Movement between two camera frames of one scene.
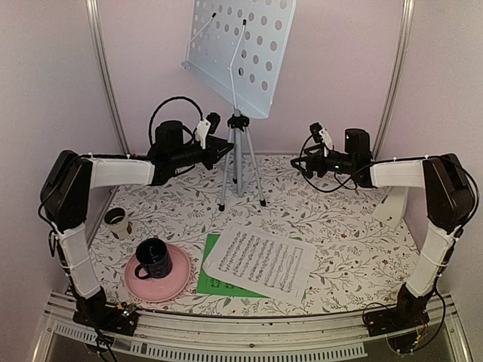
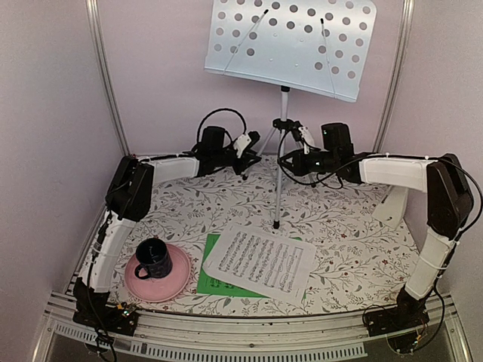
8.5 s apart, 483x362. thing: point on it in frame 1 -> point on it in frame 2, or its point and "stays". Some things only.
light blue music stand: x=234 y=48 -> x=317 y=46
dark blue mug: x=154 y=256 stays
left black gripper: x=213 y=145 -> x=245 y=164
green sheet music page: x=209 y=283 stays
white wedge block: x=391 y=210 stays
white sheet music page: x=275 y=264 stays
